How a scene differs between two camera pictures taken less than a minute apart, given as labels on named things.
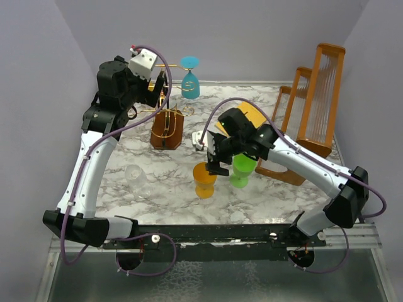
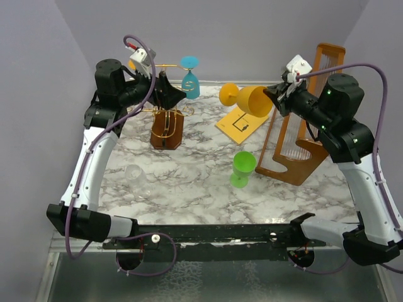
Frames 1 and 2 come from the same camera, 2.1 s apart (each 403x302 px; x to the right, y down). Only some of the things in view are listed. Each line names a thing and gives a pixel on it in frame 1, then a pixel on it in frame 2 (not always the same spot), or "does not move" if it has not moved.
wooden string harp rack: [306, 114] does not move
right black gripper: [214, 161] -> [286, 92]
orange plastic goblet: [204, 188] -> [252, 99]
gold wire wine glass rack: [167, 124] does not move
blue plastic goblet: [190, 87] does not move
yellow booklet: [254, 116] -> [238, 126]
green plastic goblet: [243, 167] does not move
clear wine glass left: [136, 178] does not move
